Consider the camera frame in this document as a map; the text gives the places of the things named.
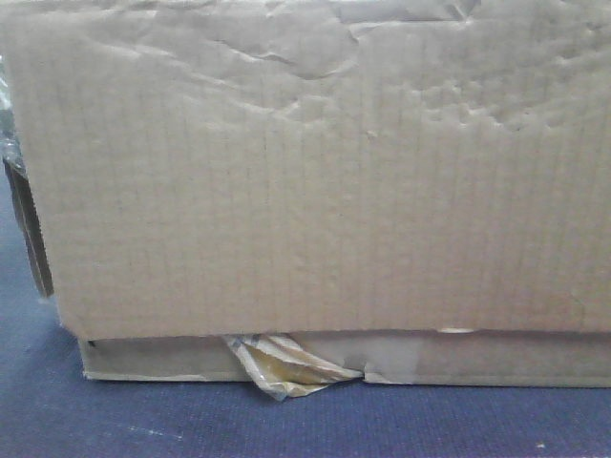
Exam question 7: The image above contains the plain worn cardboard box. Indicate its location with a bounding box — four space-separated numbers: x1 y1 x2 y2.
1 1 610 387

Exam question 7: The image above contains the peeling packing tape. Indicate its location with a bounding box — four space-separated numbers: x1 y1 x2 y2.
222 334 364 401

